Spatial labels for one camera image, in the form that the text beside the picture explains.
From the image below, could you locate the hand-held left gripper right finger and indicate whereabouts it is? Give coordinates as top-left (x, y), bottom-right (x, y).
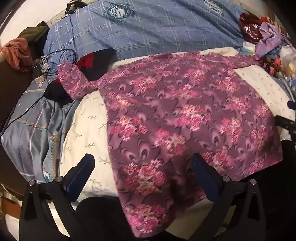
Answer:
top-left (191, 153), bottom-right (267, 241)

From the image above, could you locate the purple floral fleece garment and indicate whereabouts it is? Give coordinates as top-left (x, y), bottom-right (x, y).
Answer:
top-left (57, 51), bottom-right (284, 234)

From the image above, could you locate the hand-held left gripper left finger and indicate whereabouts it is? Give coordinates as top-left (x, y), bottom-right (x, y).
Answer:
top-left (19, 153), bottom-right (96, 241)

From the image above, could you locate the dark red plastic bag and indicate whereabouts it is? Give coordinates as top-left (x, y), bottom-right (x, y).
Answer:
top-left (239, 13), bottom-right (264, 45)

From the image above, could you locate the white plastic bag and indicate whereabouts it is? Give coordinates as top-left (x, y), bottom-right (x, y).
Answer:
top-left (277, 45), bottom-right (296, 78)

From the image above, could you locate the black and red cloth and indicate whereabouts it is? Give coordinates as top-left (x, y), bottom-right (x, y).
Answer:
top-left (44, 49), bottom-right (116, 105)

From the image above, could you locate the grey plaid quilt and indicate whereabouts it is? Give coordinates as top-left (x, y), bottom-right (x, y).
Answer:
top-left (1, 76), bottom-right (81, 184)

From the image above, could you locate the light purple cloth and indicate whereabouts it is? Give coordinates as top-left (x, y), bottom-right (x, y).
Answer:
top-left (254, 22), bottom-right (290, 59)

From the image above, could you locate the black device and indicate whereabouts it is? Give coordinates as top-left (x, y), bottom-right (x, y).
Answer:
top-left (65, 0), bottom-right (82, 13)

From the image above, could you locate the light blue packet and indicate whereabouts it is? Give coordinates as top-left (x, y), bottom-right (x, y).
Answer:
top-left (242, 42), bottom-right (258, 56)

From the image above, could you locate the blue plaid quilt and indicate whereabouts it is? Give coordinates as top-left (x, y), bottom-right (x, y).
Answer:
top-left (44, 0), bottom-right (250, 68)

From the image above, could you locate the dark patterned cloth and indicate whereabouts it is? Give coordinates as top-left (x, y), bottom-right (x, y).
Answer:
top-left (258, 47), bottom-right (284, 76)

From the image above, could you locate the dark brown headboard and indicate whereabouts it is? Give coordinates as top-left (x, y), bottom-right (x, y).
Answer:
top-left (0, 54), bottom-right (37, 132)

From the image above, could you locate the orange cloth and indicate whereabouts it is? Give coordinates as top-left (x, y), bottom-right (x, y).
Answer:
top-left (0, 37), bottom-right (33, 70)

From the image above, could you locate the olive green cloth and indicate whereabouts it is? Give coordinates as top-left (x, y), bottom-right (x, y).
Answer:
top-left (18, 21), bottom-right (50, 44)

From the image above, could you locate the cream leaf-print bedsheet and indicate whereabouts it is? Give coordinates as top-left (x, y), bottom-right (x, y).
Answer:
top-left (59, 46), bottom-right (292, 210)

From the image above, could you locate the black cable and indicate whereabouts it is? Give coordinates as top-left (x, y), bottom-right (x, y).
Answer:
top-left (6, 9), bottom-right (78, 131)

